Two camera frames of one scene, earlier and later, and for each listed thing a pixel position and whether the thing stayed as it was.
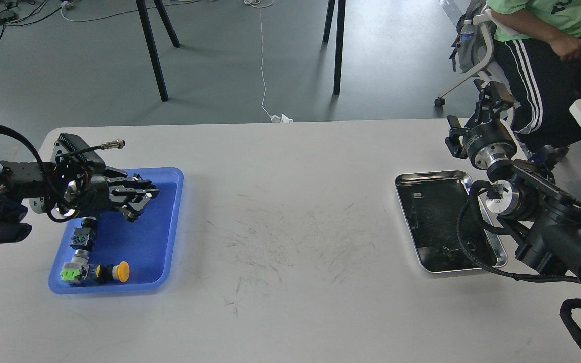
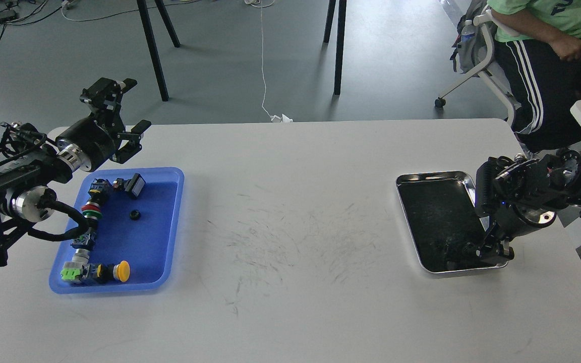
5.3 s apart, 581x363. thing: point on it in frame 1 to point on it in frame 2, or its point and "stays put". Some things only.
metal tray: [450, 227] stays put
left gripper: [92, 199] to [88, 144]
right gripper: [485, 142] to [508, 222]
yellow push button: [120, 271] stays put
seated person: [554, 53] stays put
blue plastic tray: [148, 244] stays put
